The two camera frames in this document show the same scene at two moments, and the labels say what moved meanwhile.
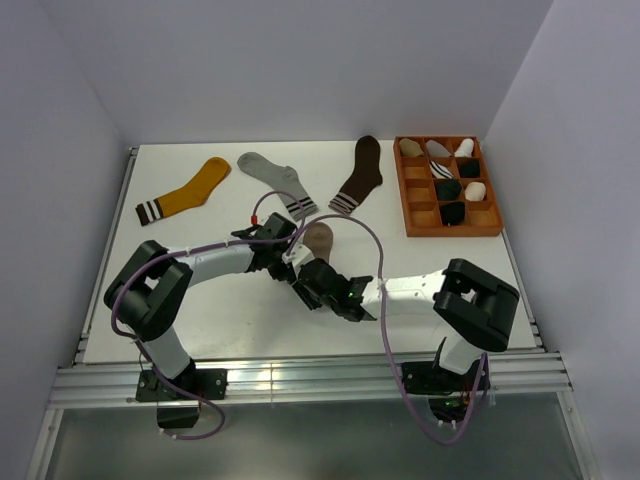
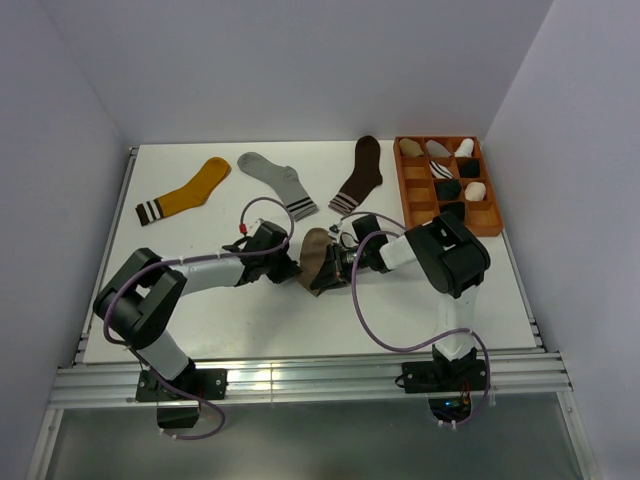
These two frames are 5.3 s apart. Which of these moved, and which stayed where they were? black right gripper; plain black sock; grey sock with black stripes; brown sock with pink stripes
Moved: black right gripper
Stayed: brown sock with pink stripes; grey sock with black stripes; plain black sock
